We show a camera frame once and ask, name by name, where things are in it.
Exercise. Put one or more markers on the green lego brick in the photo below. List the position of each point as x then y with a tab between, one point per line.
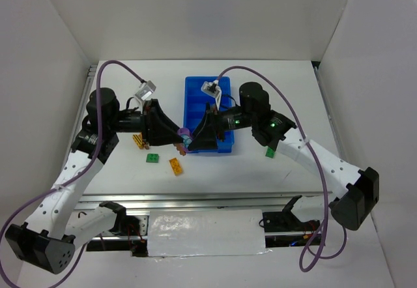
270	153
152	158

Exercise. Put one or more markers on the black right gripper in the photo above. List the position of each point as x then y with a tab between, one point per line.
215	124

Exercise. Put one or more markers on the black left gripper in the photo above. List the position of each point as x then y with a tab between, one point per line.
146	122

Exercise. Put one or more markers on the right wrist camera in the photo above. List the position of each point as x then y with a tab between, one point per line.
212	88

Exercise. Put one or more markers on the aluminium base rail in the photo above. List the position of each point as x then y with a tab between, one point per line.
287	219

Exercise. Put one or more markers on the white cover plate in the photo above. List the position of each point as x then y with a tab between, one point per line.
205	233

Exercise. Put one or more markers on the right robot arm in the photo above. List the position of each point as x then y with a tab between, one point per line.
356	191

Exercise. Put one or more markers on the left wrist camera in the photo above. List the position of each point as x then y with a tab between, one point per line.
146	89

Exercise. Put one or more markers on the orange lego brick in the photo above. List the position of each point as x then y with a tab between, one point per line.
176	166

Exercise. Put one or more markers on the green lego brick right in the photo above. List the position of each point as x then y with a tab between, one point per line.
270	153

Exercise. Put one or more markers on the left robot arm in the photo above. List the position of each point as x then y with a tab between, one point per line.
46	239

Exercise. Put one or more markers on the yellow black striped lego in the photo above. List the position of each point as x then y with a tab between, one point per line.
138	140

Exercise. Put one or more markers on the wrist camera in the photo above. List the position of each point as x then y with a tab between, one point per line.
212	88
146	89

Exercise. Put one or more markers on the green lego brick left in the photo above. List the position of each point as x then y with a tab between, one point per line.
152	158

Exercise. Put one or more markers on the purple flower lego piece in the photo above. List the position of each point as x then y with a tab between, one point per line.
186	136

